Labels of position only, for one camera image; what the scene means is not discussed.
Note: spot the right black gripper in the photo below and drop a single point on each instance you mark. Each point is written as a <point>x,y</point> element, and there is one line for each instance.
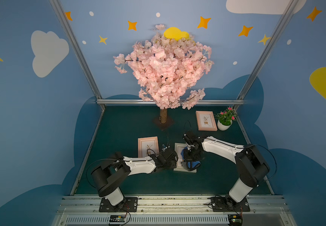
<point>190,155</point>

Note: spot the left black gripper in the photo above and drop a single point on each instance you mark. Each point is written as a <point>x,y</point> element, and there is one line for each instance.
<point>173,157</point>

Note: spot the blue and grey cloth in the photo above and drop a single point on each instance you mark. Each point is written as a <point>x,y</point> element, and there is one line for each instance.
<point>189,166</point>

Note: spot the green picture frame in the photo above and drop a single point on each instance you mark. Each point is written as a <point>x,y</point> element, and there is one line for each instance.
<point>179,147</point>

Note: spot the pink picture frame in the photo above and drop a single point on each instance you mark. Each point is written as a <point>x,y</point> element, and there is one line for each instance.
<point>206,121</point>
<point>147,146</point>

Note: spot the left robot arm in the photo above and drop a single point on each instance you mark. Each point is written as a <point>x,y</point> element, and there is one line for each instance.
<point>111,172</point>

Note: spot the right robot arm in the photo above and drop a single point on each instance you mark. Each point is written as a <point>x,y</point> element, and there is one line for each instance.
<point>251,165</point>

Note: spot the white pot with flowers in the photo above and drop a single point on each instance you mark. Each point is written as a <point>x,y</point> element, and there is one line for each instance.
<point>226,118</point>

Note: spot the right controller board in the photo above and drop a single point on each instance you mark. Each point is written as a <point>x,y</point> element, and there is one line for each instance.
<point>235,220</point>

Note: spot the controller board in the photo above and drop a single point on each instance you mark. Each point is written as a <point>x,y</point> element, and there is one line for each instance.
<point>235,220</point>
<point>117,219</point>

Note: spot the left controller board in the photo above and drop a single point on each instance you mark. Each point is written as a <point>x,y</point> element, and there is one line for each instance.
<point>117,219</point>

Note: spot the pink blossom artificial tree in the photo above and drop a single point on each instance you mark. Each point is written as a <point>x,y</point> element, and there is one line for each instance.
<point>166,67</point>

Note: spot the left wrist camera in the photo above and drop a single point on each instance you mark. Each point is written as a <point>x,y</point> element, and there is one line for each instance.
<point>165,147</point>

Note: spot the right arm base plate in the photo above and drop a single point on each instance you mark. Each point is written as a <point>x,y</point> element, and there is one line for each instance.
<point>223,204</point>

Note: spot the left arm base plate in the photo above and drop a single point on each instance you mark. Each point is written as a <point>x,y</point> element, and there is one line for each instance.
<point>127,204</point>

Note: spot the aluminium front rail assembly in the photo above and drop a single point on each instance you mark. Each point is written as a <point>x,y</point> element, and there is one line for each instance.
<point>173,210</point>

